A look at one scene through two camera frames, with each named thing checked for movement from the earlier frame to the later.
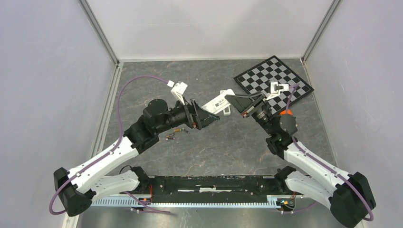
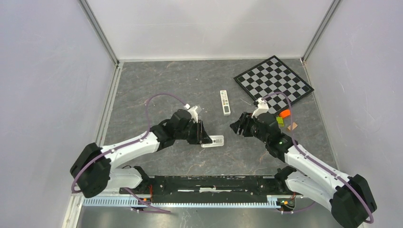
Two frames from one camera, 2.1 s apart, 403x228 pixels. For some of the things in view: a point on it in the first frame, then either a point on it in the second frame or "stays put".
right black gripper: (242, 103) -> (245, 119)
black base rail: (211, 188) stays put
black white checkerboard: (257, 79) stays put
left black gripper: (200, 118) -> (201, 136)
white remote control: (219, 103) -> (217, 140)
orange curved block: (284, 112) stays put
